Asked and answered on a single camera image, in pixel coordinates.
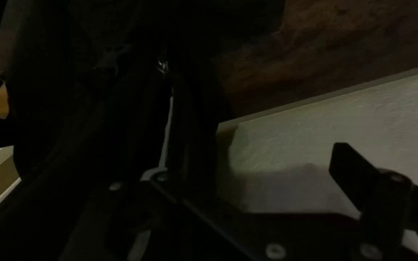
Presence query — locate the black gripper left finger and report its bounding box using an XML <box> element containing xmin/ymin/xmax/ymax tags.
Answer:
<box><xmin>61</xmin><ymin>165</ymin><xmax>288</xmax><ymax>261</ymax></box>

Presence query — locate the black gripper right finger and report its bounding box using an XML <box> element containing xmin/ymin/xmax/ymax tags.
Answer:
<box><xmin>328</xmin><ymin>141</ymin><xmax>418</xmax><ymax>261</ymax></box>

